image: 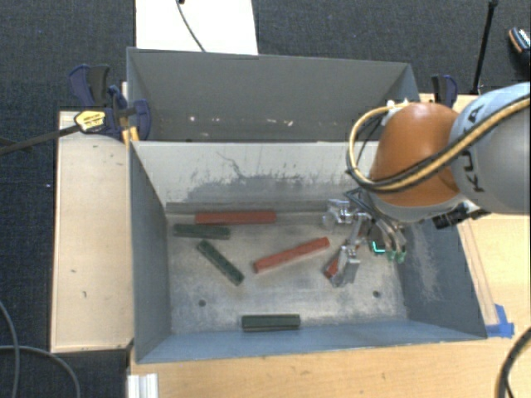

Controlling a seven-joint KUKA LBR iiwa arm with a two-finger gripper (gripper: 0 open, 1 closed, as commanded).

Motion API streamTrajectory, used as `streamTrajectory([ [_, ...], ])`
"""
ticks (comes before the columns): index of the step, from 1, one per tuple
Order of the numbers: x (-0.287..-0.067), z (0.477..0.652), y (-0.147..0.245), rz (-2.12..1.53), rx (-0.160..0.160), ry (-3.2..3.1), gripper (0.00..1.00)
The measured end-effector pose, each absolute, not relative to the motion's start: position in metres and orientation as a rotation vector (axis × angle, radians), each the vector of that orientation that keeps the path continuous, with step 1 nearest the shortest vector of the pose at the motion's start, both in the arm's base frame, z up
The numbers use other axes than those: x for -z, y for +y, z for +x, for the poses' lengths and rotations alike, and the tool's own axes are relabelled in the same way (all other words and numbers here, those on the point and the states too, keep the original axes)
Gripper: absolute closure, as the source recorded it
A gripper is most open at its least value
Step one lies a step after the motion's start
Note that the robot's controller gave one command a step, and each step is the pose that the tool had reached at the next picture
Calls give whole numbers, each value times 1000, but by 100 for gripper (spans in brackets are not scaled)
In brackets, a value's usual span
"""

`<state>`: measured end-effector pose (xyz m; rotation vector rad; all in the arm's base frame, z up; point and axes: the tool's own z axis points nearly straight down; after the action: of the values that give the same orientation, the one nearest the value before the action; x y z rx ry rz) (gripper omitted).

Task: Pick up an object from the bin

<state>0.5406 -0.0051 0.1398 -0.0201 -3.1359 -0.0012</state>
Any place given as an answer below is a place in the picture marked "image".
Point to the grey metal bin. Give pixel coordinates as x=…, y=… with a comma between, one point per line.
x=265, y=297

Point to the black cylinder on white bracket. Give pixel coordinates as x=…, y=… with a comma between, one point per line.
x=448, y=219

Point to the red-brown flat block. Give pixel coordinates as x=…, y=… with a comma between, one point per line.
x=236, y=217
x=332, y=269
x=290, y=255

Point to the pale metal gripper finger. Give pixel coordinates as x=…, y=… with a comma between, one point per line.
x=338, y=214
x=347, y=268

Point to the dark green flat block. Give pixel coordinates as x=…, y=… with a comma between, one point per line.
x=270, y=323
x=220, y=262
x=201, y=231

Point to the pale wood board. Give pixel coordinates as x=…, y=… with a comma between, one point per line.
x=93, y=239

